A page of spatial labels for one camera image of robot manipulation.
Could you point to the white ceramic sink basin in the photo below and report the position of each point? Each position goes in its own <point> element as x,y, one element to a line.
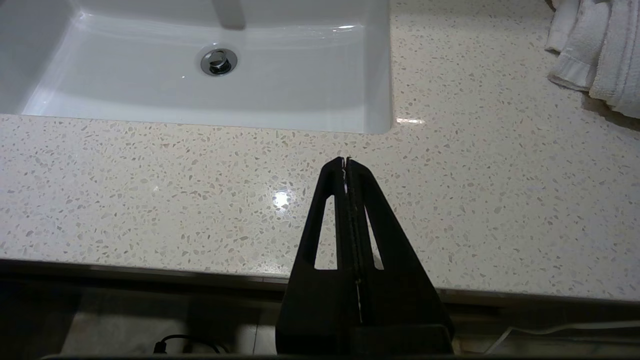
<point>150,90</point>

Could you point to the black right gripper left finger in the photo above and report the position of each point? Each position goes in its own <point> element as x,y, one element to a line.
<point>325,312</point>

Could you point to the chrome drain stopper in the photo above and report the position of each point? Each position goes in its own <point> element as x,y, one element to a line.
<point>218,61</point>

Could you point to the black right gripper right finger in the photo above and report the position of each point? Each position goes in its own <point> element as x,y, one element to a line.
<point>400,312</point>

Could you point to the white crumpled towel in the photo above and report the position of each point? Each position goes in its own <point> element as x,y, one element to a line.
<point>600,50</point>

